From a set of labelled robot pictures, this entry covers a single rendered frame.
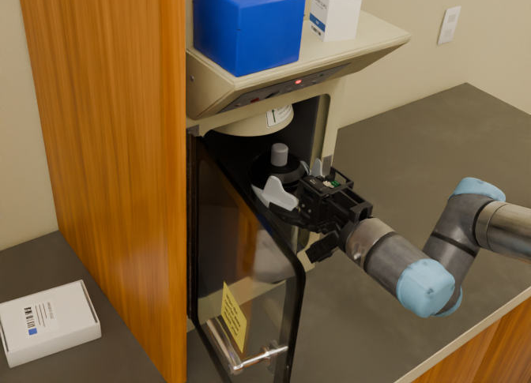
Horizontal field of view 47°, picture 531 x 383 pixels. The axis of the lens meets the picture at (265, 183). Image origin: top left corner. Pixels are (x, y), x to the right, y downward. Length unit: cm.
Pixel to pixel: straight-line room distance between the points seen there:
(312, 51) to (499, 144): 114
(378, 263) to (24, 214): 81
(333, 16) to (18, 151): 72
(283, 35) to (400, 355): 67
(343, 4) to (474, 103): 128
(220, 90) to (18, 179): 68
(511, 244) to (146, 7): 57
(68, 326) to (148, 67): 57
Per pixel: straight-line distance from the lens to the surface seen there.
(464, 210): 96
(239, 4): 71
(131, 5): 74
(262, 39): 74
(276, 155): 102
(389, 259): 87
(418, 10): 189
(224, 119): 91
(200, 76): 80
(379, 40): 90
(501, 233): 91
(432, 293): 85
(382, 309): 126
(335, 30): 87
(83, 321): 116
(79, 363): 115
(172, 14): 68
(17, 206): 138
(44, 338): 115
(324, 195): 92
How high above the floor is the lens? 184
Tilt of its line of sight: 36 degrees down
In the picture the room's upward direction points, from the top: 5 degrees clockwise
